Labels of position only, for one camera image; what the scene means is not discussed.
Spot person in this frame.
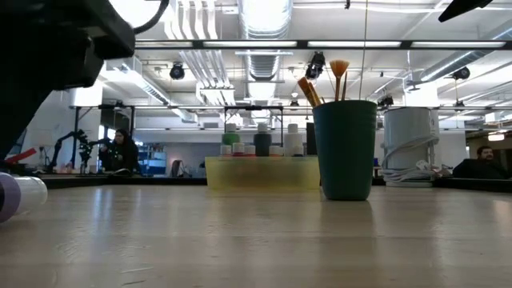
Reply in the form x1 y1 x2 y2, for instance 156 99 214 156
99 128 141 176
453 146 510 180

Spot black background station frame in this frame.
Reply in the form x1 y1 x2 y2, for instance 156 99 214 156
70 104 286 177

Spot black ceiling spotlight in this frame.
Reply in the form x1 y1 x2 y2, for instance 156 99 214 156
451 66 471 81
169 62 186 81
375 94 395 110

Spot white coiled power cable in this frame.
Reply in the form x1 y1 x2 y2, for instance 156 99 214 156
379 134 441 188

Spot small purple paint bottle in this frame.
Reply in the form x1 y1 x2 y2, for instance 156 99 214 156
0 171 49 224

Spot black overhead gantry bar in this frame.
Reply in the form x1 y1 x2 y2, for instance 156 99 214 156
134 38 512 51

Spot black aluminium table frame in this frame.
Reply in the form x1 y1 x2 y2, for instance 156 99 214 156
39 174 512 194

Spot black background robot arms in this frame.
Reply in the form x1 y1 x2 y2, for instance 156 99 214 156
50 128 114 174

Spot large dark grey bottle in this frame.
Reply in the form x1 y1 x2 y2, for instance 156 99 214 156
253 122 274 158

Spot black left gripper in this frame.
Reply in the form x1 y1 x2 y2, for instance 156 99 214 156
0 0 137 162

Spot blue storage shelf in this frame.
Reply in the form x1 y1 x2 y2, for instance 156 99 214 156
139 150 167 177

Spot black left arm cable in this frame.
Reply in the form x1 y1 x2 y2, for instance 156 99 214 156
133 0 171 35

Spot black overhead camera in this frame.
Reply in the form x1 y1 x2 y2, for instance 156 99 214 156
305 50 326 81

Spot yellow plastic bin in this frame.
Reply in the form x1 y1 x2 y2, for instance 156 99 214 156
204 155 321 190

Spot teal plastic cup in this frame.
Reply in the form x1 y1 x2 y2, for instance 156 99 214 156
312 99 378 202

